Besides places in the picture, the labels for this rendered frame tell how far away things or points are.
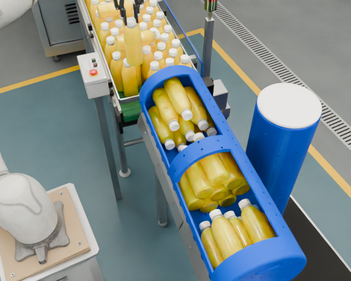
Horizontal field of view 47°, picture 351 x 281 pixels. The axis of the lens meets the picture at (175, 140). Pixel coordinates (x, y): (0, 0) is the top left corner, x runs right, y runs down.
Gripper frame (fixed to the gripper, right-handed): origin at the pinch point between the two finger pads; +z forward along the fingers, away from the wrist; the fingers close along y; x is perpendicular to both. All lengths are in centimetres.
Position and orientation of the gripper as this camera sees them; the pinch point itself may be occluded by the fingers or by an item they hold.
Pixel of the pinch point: (130, 15)
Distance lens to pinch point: 163.8
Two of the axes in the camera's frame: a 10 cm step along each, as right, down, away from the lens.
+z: 0.0, 6.2, 7.8
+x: -3.4, -7.4, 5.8
